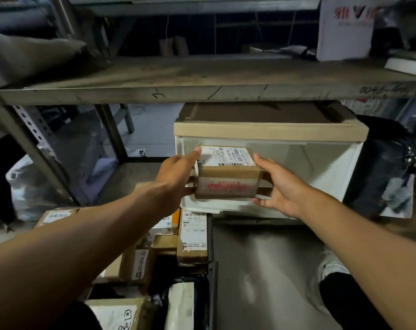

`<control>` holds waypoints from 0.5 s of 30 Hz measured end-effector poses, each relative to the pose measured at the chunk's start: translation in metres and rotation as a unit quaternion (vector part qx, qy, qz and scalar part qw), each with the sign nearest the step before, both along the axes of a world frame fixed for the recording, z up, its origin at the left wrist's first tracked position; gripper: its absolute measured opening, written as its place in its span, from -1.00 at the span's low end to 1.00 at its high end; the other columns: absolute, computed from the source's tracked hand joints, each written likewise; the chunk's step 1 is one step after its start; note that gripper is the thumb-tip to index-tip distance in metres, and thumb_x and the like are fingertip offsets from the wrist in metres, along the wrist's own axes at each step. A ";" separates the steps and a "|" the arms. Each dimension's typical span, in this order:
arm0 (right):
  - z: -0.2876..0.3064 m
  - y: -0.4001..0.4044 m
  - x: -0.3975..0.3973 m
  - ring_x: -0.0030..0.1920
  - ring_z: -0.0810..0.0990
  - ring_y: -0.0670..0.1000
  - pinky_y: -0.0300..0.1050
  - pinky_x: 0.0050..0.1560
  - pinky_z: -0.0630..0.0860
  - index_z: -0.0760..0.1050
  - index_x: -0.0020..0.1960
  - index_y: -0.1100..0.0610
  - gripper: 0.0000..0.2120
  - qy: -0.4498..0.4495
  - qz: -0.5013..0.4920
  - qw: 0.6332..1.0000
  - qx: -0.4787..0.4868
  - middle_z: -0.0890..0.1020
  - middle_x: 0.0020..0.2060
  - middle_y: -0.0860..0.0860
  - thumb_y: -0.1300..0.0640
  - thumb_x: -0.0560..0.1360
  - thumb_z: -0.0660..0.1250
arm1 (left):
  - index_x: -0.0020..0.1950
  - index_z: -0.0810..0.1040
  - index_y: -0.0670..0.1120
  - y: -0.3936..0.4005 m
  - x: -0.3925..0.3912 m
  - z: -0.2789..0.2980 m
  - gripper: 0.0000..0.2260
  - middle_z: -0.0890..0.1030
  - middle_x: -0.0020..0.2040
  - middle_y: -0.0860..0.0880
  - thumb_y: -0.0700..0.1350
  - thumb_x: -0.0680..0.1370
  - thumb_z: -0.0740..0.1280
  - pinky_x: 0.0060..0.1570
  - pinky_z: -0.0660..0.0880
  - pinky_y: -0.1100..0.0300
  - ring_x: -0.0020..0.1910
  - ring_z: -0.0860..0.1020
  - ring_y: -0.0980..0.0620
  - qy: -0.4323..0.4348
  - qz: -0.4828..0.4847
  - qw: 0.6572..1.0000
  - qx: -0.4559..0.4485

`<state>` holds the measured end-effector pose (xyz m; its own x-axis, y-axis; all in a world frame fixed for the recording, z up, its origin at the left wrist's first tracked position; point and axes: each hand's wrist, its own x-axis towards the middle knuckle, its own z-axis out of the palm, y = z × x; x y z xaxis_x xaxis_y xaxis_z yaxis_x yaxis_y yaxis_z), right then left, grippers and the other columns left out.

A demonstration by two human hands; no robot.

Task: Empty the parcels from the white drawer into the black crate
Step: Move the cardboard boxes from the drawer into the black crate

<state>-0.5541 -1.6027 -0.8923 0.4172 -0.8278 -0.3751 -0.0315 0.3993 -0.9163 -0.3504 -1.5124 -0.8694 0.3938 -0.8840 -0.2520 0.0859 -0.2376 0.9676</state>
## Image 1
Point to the white plastic bag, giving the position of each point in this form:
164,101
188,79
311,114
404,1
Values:
27,188
396,197

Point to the person's right forearm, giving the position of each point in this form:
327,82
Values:
366,250

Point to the white carton with red print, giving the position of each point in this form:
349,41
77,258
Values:
345,30

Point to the grey fabric bag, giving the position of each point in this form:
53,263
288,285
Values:
26,58

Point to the person's left hand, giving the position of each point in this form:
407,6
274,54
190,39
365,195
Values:
172,178

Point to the black cart frame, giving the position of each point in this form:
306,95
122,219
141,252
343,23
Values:
213,271

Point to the white poly mailer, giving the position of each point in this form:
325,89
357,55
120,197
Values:
181,307

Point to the person's right leg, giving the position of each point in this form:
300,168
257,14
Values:
359,305

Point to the white plastic drawer bin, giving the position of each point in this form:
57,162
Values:
314,161

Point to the person's white shoe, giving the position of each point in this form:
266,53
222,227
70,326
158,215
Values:
331,264

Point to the pile of brown shipping boxes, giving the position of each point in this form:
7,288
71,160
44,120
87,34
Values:
192,237

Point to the grey metal shelf rack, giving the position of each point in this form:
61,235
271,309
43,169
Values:
194,78

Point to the person's leg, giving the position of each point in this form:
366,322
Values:
359,305
80,316
1,182

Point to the person's left thumb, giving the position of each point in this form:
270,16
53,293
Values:
192,157

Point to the flat white box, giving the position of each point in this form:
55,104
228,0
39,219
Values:
407,66

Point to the person's right hand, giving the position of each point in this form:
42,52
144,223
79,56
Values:
287,194

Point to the person's right thumb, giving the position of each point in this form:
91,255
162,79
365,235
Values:
262,164

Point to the large black bag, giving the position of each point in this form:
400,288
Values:
379,161

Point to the person's left forearm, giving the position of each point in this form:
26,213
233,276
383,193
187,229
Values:
74,254

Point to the labelled cardboard parcel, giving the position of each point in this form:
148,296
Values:
228,180

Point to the crumpled white paper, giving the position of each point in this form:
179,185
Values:
297,51

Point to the person's left leg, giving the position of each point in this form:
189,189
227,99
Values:
80,316

